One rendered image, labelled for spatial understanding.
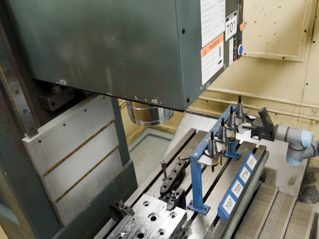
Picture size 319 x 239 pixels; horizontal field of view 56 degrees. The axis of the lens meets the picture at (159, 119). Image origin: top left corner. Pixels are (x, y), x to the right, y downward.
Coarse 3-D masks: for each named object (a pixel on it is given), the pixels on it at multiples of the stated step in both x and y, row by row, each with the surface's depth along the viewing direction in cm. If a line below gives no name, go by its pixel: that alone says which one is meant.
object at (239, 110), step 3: (237, 102) 147; (237, 105) 147; (240, 105) 147; (237, 108) 148; (240, 108) 147; (237, 111) 149; (240, 111) 148; (243, 111) 149; (237, 114) 149; (240, 114) 149; (243, 114) 149
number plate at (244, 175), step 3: (243, 168) 156; (243, 171) 155; (246, 171) 156; (240, 174) 152; (243, 174) 154; (246, 174) 155; (249, 174) 157; (243, 177) 153; (246, 177) 154; (243, 180) 152; (246, 180) 153
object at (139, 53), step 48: (48, 0) 86; (96, 0) 77; (144, 0) 69; (192, 0) 71; (48, 48) 97; (96, 48) 85; (144, 48) 76; (192, 48) 76; (144, 96) 85; (192, 96) 82
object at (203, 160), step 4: (200, 156) 127; (204, 156) 127; (208, 156) 127; (200, 160) 125; (204, 160) 125; (208, 160) 125; (212, 160) 124; (204, 164) 123; (208, 164) 123; (212, 164) 123
